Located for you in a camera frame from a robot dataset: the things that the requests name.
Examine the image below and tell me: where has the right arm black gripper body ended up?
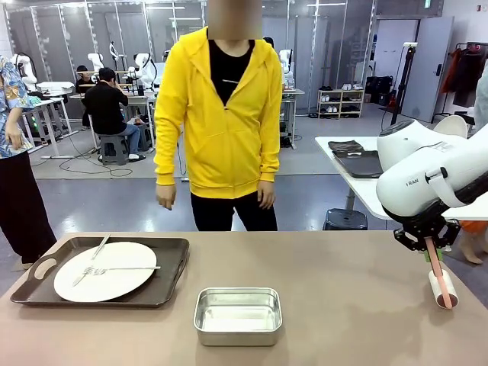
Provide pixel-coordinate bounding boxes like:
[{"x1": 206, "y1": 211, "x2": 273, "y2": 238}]
[{"x1": 407, "y1": 220, "x2": 449, "y2": 239}]

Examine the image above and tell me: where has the pink handled lint roller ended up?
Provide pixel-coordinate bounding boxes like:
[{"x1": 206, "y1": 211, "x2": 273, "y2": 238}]
[{"x1": 425, "y1": 236, "x2": 461, "y2": 311}]

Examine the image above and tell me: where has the right forearm yellow sleeve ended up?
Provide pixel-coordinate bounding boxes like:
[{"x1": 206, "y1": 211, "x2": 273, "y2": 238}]
[{"x1": 154, "y1": 125, "x2": 180, "y2": 187}]

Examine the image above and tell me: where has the left forearm yellow sleeve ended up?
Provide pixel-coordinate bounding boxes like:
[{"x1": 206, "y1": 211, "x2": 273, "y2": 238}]
[{"x1": 258, "y1": 140, "x2": 282, "y2": 184}]

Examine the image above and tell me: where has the person's left hand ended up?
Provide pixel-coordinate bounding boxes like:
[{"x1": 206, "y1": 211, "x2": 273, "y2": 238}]
[{"x1": 257, "y1": 179, "x2": 276, "y2": 210}]

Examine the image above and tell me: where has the person's right hand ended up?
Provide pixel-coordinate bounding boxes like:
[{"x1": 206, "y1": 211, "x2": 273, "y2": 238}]
[{"x1": 156, "y1": 184, "x2": 177, "y2": 210}]

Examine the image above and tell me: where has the bystander bare hand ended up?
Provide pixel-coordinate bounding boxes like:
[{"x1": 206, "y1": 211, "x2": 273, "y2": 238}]
[{"x1": 5, "y1": 120, "x2": 24, "y2": 149}]

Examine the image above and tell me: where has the black round stool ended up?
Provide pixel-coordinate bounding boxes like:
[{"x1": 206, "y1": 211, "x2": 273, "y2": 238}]
[{"x1": 323, "y1": 207, "x2": 369, "y2": 231}]

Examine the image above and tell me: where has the white side table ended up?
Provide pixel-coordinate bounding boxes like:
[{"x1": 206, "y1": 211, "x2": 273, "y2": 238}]
[{"x1": 314, "y1": 136, "x2": 488, "y2": 222}]

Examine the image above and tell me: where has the folded dark grey cloth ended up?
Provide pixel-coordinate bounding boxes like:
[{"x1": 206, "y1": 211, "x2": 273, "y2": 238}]
[{"x1": 328, "y1": 140, "x2": 363, "y2": 153}]

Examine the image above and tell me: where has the black bags pile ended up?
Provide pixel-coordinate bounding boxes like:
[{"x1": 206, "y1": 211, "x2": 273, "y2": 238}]
[{"x1": 365, "y1": 75, "x2": 394, "y2": 106}]

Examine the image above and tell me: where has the white shoe rack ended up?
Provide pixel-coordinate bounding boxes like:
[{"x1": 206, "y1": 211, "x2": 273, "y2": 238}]
[{"x1": 317, "y1": 88, "x2": 366, "y2": 119}]

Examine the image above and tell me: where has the clothes rack with garments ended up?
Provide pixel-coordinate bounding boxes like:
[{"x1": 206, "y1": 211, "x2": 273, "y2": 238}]
[{"x1": 441, "y1": 41, "x2": 488, "y2": 123}]

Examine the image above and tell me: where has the grey door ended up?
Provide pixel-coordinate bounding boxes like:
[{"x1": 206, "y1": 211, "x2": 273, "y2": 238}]
[{"x1": 402, "y1": 17, "x2": 454, "y2": 124}]

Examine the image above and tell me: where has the black tripod stand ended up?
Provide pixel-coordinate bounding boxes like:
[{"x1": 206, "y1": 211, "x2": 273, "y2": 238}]
[{"x1": 380, "y1": 43, "x2": 419, "y2": 133}]

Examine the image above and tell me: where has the rectangular steel container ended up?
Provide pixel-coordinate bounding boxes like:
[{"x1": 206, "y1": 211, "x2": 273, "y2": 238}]
[{"x1": 193, "y1": 287, "x2": 283, "y2": 347}]

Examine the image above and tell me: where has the person in yellow hoodie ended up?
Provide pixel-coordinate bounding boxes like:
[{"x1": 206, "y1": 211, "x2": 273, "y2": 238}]
[{"x1": 154, "y1": 0, "x2": 284, "y2": 233}]

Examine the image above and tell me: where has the silver fork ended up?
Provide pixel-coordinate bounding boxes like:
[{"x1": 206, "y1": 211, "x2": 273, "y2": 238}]
[
  {"x1": 94, "y1": 265, "x2": 162, "y2": 276},
  {"x1": 84, "y1": 233, "x2": 112, "y2": 275}
]

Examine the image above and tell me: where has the large white round plate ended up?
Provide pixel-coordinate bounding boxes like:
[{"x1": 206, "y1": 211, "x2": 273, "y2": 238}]
[{"x1": 53, "y1": 241, "x2": 158, "y2": 303}]

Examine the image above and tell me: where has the white background desk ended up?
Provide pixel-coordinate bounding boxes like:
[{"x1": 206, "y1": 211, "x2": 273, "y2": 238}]
[
  {"x1": 14, "y1": 82, "x2": 77, "y2": 159},
  {"x1": 70, "y1": 91, "x2": 159, "y2": 153}
]

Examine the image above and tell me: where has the grey plastic stool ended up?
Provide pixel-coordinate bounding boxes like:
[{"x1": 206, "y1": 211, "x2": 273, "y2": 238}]
[{"x1": 98, "y1": 133, "x2": 130, "y2": 165}]

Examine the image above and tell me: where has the seated person black shirt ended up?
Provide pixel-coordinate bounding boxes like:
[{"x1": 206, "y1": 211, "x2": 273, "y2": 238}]
[{"x1": 82, "y1": 67, "x2": 146, "y2": 161}]

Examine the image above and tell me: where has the seated person with dark hair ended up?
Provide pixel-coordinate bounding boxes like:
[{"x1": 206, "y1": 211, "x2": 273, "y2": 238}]
[{"x1": 75, "y1": 64, "x2": 96, "y2": 95}]

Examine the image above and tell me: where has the bystander in floral shirt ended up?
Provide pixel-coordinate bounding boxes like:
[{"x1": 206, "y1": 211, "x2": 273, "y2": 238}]
[{"x1": 0, "y1": 55, "x2": 58, "y2": 270}]

